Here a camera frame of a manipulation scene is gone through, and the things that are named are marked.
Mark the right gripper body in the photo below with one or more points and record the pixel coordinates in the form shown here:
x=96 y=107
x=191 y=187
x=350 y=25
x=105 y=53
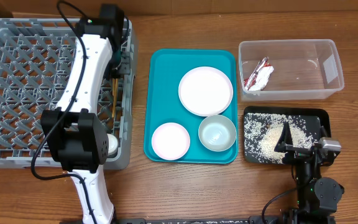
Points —
x=296 y=154

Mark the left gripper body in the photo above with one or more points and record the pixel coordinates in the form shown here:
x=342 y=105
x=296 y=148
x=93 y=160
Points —
x=114 y=68

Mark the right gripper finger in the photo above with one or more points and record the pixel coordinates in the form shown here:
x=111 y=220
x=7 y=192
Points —
x=285 y=143
x=323 y=132

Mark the white rice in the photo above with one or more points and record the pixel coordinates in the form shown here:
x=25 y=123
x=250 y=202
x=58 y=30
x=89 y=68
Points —
x=262 y=132

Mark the wooden chopstick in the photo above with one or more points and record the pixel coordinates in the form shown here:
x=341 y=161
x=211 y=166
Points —
x=114 y=100
x=116 y=82

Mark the grey bowl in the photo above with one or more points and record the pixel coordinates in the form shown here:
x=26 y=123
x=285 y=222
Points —
x=217 y=133

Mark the red snack wrapper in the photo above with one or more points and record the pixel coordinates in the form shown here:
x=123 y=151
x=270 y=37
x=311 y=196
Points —
x=260 y=76

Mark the small white plate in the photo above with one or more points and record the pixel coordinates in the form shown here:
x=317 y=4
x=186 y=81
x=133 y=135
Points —
x=170 y=141

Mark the white cup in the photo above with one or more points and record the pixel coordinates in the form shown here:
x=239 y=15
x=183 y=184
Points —
x=112 y=145

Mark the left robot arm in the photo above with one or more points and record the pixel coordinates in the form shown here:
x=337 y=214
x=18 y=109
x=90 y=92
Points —
x=75 y=136

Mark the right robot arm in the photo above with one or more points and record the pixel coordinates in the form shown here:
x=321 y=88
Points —
x=318 y=196

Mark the black waste tray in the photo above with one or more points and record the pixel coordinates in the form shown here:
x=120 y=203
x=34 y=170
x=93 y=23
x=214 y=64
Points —
x=322 y=115

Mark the clear plastic bin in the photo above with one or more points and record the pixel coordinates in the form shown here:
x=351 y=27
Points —
x=304 y=69

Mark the large white plate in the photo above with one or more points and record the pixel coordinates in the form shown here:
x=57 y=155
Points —
x=205 y=91

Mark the grey dish rack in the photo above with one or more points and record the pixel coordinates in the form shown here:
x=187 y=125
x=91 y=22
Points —
x=36 y=56

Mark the teal serving tray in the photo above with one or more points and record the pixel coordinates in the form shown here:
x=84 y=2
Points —
x=167 y=67

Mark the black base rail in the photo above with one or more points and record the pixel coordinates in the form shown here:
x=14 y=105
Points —
x=249 y=220

